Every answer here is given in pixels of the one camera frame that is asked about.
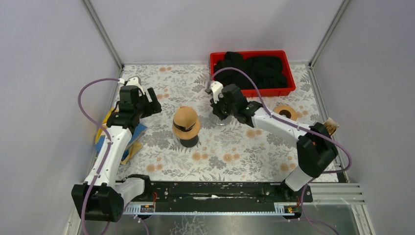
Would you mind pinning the red plastic bin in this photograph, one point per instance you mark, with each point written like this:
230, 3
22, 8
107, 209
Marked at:
214, 57

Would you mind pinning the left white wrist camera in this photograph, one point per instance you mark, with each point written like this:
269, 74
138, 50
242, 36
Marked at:
131, 90

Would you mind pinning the black cloth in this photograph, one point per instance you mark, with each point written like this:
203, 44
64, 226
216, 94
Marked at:
265, 71

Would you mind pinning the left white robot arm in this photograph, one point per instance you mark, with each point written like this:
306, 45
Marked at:
99, 198

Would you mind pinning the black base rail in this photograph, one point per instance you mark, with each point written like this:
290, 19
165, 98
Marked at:
217, 198

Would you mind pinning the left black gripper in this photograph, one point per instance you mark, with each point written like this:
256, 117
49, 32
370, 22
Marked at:
146, 104

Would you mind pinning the yellow blue cartoon book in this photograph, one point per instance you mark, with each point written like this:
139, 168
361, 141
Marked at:
132, 148

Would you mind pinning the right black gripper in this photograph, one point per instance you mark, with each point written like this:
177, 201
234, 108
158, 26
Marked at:
216, 107

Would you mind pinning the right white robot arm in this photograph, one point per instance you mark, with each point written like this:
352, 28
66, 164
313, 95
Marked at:
315, 150

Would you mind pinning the dark glass carafe red rim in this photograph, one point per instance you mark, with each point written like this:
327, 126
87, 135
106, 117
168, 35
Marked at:
190, 142

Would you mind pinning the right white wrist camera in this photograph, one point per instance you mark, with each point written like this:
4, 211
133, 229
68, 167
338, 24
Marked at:
214, 88

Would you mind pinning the brown paper coffee filter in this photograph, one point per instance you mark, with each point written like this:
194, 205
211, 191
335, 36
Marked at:
185, 116

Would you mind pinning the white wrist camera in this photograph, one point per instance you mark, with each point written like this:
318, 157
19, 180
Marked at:
131, 90
214, 88

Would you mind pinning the floral table mat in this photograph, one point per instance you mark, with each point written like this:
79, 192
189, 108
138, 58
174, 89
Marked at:
226, 151

